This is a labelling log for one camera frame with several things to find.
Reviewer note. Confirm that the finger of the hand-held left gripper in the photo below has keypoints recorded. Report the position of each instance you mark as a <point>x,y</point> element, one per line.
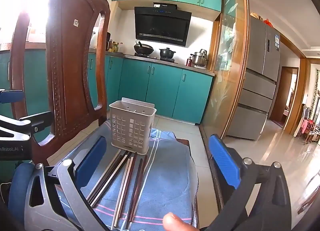
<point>11,96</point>
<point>40,121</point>

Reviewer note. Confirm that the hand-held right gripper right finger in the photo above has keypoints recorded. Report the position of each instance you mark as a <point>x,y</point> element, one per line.
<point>223,163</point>

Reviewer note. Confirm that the black wok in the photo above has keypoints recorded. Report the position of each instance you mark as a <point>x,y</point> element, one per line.
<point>143,50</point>

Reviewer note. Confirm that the stainless steel pot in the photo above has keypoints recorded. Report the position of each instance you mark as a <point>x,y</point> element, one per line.
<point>200,60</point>

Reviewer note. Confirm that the brown box on refrigerator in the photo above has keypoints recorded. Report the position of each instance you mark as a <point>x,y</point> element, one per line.
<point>255,16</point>

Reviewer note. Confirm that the wooden interior door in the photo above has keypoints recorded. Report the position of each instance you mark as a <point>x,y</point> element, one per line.
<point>280,91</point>

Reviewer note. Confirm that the carved wooden chair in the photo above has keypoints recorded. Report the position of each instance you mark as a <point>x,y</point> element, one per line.
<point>70,71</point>

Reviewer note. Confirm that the black thermos jug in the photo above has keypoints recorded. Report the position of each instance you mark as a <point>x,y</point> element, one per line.
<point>108,41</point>

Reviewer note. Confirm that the black lidded pot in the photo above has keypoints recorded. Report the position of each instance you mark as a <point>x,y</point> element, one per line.
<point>167,53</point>

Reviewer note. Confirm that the gas stove top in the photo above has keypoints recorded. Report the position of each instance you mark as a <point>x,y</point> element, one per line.
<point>155,57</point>

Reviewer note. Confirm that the distant wooden chair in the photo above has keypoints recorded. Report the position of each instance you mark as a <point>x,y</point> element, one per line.
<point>308,128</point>

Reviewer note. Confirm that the silver refrigerator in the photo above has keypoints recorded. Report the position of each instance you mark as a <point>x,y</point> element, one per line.
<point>257,91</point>

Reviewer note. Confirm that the green leaf garland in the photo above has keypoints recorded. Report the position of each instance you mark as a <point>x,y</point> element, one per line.
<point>317,83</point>

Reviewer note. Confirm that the pile of mixed chopsticks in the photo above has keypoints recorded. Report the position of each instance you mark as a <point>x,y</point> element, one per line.
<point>106,183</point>

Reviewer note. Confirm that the blue striped towel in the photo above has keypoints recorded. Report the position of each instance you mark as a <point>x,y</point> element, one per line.
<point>162,171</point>

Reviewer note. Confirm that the teal lower kitchen cabinets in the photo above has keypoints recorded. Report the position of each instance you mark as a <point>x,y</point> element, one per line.
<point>162,88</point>

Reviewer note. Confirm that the black range hood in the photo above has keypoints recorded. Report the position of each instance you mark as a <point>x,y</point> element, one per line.
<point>160,26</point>

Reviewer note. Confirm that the condiment bottles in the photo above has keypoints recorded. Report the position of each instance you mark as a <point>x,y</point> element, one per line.
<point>115,46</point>

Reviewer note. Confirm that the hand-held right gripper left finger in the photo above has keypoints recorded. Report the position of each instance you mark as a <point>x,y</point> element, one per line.
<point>91,156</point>

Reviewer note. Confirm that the white plastic utensil holder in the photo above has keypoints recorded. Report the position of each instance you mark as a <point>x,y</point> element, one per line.
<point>120,111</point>

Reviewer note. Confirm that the red item on refrigerator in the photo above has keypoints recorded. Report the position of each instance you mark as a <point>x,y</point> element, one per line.
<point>268,22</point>

